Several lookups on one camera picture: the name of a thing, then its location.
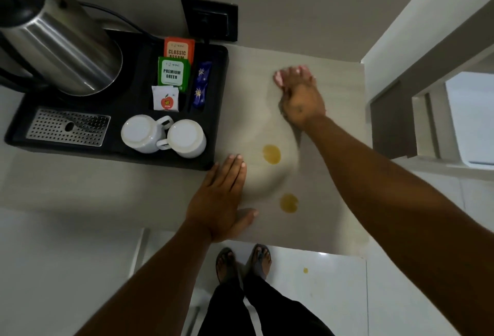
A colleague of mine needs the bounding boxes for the white sachet with apple print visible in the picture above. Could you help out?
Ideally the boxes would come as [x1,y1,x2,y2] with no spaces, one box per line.
[151,85,180,112]

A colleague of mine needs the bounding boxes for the black wall socket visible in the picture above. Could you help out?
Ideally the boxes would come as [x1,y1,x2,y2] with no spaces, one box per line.
[180,0,239,43]

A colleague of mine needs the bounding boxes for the black trousers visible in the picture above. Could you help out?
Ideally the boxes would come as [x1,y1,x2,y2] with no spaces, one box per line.
[197,273,336,336]

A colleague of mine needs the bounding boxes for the black power cable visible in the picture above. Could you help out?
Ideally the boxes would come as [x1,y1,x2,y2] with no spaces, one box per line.
[79,1,164,43]

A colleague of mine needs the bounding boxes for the blue star-print sachet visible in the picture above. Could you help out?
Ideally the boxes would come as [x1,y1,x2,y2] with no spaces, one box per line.
[192,84,209,109]
[196,61,213,87]

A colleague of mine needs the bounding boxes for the person's right hand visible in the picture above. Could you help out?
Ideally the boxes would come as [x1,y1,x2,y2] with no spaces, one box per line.
[273,65,327,130]

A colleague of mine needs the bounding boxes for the pale wiping cloth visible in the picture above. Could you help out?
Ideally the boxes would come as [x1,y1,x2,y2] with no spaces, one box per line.
[227,114,303,202]

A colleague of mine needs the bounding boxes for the yellow liquid spill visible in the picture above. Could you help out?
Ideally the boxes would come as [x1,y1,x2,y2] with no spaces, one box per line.
[279,193,299,214]
[262,144,282,166]

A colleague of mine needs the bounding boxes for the stainless steel electric kettle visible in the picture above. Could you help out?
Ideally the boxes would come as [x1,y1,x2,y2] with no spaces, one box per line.
[0,0,123,97]

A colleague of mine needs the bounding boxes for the green tea bag packet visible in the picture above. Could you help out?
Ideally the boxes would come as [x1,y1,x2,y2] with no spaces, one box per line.
[157,56,191,93]

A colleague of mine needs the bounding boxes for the perforated metal drip grate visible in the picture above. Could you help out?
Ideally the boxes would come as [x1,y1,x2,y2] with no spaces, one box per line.
[26,108,111,147]

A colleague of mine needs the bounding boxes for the person's left hand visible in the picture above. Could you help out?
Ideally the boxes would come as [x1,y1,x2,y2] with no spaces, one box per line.
[184,154,259,244]

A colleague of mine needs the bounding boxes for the person's left forearm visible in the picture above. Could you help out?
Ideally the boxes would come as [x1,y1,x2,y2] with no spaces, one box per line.
[75,224,212,336]

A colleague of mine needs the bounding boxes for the person's right forearm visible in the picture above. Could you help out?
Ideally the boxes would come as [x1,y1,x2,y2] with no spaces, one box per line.
[302,114,494,336]

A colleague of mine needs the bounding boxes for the black serving tray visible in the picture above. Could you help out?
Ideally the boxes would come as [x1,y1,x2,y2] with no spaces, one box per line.
[4,31,229,171]

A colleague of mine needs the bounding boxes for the person's left foot in sandal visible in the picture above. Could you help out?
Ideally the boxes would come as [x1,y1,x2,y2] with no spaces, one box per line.
[215,247,238,285]

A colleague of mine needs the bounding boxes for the white ceramic cup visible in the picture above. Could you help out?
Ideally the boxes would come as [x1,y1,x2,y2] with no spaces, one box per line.
[156,119,207,159]
[120,114,174,154]

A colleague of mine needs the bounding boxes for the orange tea bag packet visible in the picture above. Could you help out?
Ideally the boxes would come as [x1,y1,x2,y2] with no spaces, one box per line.
[164,37,196,65]

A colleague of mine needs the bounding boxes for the person's right foot in sandal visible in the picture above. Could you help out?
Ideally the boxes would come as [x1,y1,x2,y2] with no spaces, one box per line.
[245,244,272,281]

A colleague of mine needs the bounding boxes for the white framed window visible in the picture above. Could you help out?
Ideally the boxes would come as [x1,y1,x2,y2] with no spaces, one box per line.
[411,52,494,171]

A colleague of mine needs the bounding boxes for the person's foot in sandal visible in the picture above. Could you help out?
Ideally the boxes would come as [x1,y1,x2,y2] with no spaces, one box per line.
[245,244,272,281]
[215,247,238,285]

